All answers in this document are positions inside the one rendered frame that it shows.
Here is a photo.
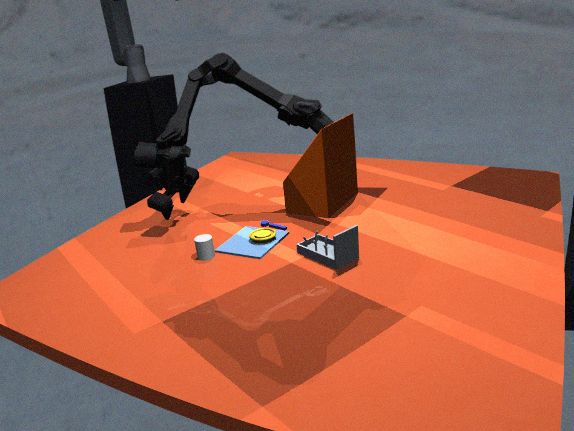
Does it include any light blue square mat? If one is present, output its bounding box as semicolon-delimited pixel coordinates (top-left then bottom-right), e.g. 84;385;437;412
215;226;289;260

